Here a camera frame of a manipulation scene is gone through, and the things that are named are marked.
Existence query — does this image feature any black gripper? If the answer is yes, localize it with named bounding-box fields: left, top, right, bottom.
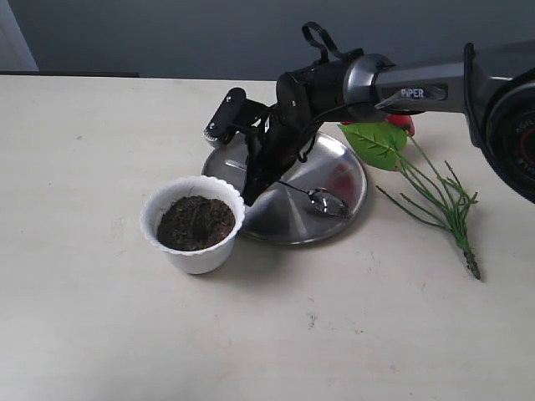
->
left=243, top=71, right=317, bottom=206

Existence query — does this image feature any white scalloped soil pot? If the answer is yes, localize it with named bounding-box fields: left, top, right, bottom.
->
left=140, top=175, right=245, bottom=275

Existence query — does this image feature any round steel plate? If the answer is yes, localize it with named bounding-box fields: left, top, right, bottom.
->
left=201, top=129, right=369, bottom=246

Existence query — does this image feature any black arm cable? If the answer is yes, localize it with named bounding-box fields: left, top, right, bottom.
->
left=293, top=21, right=394, bottom=164

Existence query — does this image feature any artificial red anthurium flower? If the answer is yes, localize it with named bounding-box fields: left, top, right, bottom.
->
left=338, top=116, right=483, bottom=281

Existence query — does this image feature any steel spork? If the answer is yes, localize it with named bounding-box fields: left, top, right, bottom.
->
left=251, top=179, right=354, bottom=221

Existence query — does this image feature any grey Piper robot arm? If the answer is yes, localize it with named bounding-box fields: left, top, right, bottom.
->
left=242, top=41, right=534, bottom=205

